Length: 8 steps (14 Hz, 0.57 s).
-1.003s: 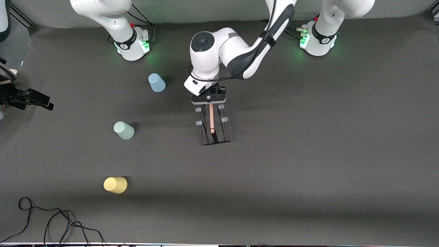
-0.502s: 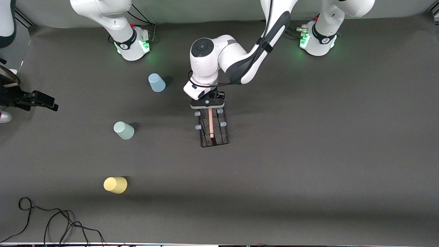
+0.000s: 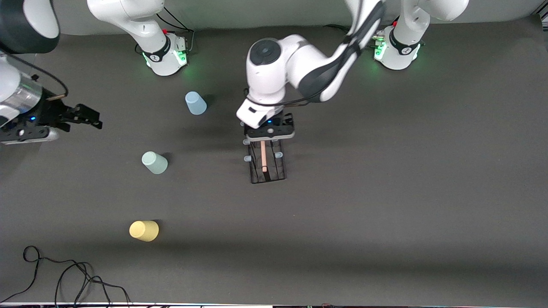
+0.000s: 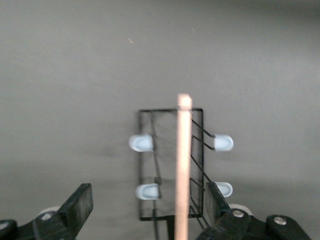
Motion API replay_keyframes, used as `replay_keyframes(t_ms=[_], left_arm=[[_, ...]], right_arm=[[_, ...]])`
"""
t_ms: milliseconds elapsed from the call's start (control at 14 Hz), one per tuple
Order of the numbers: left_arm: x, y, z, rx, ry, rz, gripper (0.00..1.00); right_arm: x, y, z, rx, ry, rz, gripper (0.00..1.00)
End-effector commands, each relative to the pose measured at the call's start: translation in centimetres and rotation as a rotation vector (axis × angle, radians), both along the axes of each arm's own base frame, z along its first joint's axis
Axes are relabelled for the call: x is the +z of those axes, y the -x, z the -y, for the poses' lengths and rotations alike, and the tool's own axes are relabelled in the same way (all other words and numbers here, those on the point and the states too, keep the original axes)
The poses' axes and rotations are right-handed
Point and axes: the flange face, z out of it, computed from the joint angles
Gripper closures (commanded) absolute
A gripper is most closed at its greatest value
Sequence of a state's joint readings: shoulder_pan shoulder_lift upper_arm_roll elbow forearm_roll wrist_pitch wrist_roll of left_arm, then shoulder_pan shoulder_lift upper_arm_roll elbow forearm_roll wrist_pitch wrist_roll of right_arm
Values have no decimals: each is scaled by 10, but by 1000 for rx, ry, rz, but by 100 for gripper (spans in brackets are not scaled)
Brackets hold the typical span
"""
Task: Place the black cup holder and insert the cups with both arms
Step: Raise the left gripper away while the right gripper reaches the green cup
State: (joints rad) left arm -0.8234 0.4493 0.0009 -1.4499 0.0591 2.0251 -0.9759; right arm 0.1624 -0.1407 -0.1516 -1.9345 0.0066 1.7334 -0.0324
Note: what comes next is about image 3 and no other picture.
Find black wire cup holder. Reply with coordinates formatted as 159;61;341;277
243;136;286;184

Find pale green plastic cup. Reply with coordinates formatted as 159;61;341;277
142;151;168;175

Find yellow plastic cup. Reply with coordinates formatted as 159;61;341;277
129;220;160;243

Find light blue plastic cup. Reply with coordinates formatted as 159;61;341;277
185;91;207;116

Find dark grey table mat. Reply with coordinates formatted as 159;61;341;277
0;16;548;306

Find black right arm base cables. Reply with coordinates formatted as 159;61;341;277
135;4;196;56

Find black arm base cables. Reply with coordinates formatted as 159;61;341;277
323;17;401;48
135;4;196;56

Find black left arm base cables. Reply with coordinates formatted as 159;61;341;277
323;17;401;48

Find thin black looped cable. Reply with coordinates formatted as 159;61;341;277
0;246;92;303
55;262;132;308

